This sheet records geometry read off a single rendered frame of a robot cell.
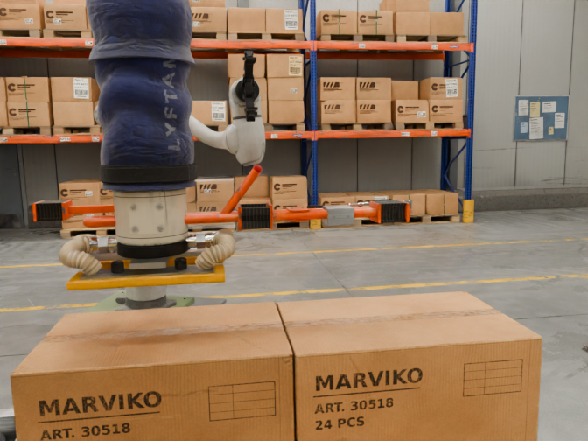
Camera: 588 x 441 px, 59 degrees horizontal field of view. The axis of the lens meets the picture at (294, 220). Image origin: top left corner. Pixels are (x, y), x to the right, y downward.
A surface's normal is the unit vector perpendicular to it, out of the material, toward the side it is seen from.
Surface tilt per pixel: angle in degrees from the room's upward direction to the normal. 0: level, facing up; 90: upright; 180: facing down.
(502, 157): 90
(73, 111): 89
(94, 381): 90
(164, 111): 107
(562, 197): 90
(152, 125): 74
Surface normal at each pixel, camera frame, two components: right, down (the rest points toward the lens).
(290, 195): 0.18, 0.19
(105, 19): -0.40, 0.29
